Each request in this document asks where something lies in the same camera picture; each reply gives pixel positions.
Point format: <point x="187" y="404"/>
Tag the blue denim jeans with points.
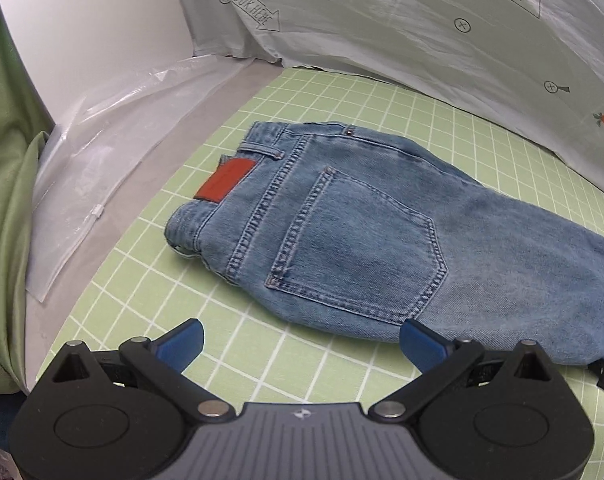
<point x="371" y="230"/>

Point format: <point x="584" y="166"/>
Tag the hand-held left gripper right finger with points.
<point x="422" y="344"/>

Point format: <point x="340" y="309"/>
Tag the green curtain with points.
<point x="4" y="160"/>

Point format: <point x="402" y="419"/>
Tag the clear plastic zip bag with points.
<point x="92" y="160"/>

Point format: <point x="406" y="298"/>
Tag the grey printed bed sheet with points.
<point x="381" y="15"/>

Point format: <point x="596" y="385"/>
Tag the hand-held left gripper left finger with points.
<point x="181" y="344"/>

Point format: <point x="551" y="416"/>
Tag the green checked mat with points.
<point x="147" y="305"/>

